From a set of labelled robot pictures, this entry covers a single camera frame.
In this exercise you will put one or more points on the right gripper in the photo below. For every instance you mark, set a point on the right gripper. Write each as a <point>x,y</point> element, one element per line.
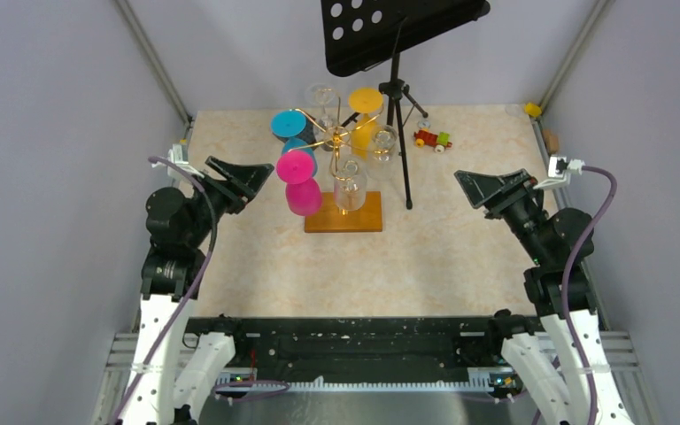
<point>481,188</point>

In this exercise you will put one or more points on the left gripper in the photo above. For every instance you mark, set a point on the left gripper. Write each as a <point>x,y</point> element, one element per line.
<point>247,179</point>

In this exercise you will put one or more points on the pink plastic wine glass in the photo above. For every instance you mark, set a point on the pink plastic wine glass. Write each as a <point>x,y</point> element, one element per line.
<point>296,169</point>

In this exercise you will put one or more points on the clear front wine glass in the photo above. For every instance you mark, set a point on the clear front wine glass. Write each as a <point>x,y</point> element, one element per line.
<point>350,184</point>

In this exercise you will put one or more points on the clear wine glass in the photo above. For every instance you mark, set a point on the clear wine glass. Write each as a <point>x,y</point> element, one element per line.
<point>350,184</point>
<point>323,96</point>
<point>382,151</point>

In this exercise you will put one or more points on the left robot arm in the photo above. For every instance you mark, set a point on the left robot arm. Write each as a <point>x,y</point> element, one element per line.
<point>183,232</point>

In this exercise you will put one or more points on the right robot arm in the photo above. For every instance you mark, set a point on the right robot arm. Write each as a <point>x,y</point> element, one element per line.
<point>576,386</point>

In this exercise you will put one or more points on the blue plastic wine glass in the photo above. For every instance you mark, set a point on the blue plastic wine glass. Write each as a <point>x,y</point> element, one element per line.
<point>292,128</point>

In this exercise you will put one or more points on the gold wine glass rack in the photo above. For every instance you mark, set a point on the gold wine glass rack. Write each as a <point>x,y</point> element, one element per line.
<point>326,164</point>

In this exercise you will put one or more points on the clear back wine glass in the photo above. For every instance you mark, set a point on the clear back wine glass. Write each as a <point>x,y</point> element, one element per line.
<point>323,96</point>

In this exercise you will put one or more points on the yellow plastic wine glass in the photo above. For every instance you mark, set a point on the yellow plastic wine glass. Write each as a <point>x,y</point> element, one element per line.
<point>367,102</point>

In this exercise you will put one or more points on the colourful toy train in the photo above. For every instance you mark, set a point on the colourful toy train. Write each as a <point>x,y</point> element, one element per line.
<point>438,142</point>

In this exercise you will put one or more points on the yellow corner clip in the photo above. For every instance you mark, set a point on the yellow corner clip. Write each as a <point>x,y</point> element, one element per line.
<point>533,110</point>

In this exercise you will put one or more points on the black music stand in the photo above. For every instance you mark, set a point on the black music stand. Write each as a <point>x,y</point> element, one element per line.
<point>359,35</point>

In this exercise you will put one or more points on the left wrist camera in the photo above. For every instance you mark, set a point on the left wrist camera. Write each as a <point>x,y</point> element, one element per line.
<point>178,155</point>

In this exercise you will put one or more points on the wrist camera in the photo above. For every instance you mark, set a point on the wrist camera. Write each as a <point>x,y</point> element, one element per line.
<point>178,155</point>
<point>563,168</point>

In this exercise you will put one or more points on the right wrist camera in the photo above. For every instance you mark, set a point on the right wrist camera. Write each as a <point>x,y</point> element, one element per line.
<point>563,168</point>

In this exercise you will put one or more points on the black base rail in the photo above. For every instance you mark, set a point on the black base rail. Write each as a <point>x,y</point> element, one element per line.
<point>402,350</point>

